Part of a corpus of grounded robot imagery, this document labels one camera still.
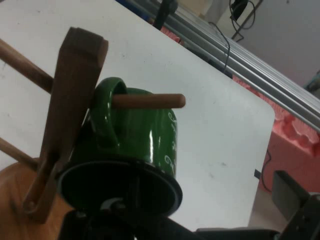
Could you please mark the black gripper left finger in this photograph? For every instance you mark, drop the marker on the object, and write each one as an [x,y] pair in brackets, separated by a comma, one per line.
[112,225]

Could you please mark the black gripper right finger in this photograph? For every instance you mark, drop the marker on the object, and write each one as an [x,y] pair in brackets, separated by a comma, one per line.
[300,212]

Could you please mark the green enamel mug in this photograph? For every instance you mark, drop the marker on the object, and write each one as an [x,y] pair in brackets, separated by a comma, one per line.
[140,140]

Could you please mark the pink foam packaging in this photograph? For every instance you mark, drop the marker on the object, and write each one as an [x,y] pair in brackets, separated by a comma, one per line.
[295,162]

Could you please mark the black table edge clip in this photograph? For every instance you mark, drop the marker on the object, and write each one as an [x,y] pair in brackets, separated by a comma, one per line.
[257,174]

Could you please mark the wooden mug tree stand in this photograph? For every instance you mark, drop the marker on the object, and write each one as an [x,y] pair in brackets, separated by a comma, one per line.
[72,87]

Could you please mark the black tripod stand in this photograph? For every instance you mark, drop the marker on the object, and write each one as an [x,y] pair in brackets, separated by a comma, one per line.
[165,12]

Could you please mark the side aluminium frame rail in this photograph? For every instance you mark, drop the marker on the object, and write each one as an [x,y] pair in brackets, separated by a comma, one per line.
[250,62]

